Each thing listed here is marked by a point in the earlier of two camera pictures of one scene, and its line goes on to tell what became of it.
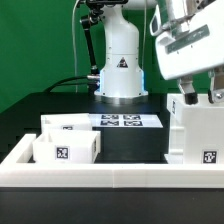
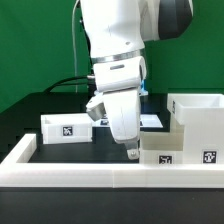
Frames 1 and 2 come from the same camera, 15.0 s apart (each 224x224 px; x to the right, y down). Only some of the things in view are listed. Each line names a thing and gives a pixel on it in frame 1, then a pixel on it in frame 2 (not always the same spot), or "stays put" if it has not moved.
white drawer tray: x=65 y=122 stays put
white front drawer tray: x=67 y=147 → x=162 y=147
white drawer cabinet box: x=196 y=131 stays put
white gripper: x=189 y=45 → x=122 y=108
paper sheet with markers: x=124 y=120 stays put
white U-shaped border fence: x=104 y=175 stays put
